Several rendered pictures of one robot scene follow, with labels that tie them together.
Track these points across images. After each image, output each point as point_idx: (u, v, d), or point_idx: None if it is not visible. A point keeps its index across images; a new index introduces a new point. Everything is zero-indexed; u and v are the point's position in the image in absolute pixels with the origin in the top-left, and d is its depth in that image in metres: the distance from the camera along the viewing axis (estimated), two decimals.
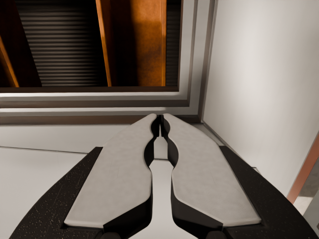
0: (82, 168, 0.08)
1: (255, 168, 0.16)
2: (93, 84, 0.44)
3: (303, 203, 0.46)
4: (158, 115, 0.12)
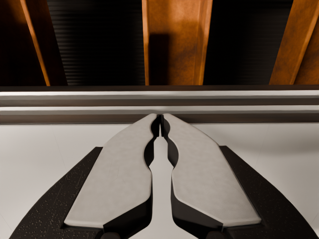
0: (82, 168, 0.08)
1: None
2: None
3: None
4: (158, 115, 0.12)
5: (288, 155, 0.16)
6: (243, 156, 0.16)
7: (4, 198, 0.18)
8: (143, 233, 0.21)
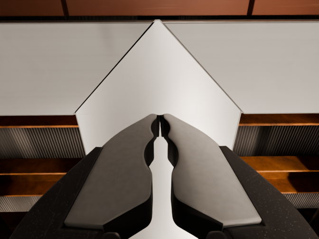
0: (82, 168, 0.08)
1: (75, 113, 0.21)
2: None
3: None
4: (158, 115, 0.12)
5: None
6: None
7: None
8: None
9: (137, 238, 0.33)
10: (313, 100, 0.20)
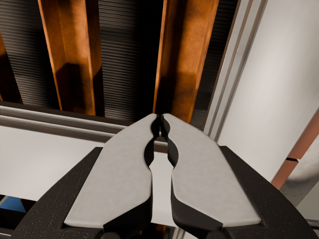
0: (82, 168, 0.08)
1: None
2: (133, 95, 0.57)
3: None
4: (158, 115, 0.12)
5: (62, 151, 0.29)
6: (39, 148, 0.29)
7: None
8: (8, 184, 0.36)
9: (47, 158, 0.30)
10: None
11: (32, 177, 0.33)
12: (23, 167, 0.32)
